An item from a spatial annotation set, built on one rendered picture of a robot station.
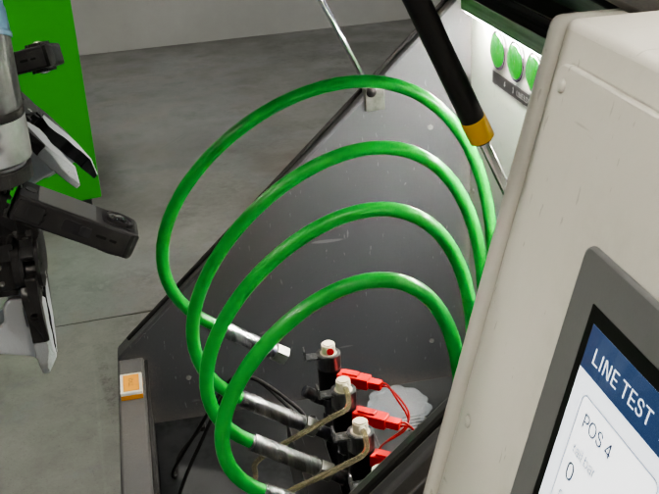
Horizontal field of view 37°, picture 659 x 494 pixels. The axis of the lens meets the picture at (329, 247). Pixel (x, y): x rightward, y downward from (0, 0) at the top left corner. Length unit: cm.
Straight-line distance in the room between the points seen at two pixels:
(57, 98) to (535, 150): 378
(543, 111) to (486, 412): 21
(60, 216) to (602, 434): 52
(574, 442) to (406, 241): 90
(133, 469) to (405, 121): 60
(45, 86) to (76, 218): 347
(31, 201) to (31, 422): 229
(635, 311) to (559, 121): 16
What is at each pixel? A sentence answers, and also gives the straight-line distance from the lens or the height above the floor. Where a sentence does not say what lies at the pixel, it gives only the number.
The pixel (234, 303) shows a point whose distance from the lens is 91.
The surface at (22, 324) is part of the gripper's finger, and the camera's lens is 95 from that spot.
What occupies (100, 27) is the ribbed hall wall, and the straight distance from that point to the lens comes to 756.
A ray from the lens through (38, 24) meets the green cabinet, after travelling 430.
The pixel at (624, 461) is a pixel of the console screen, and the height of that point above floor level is 136.
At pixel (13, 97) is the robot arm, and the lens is 87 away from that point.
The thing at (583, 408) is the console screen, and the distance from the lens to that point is 59.
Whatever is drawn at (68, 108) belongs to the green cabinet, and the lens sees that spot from 439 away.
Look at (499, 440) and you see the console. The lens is 70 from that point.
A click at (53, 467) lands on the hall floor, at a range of 294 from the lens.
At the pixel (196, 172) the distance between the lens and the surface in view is 103.
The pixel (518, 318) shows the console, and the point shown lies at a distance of 68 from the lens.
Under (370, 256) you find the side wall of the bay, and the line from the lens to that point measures 146.
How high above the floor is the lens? 169
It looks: 25 degrees down
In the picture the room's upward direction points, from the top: 3 degrees counter-clockwise
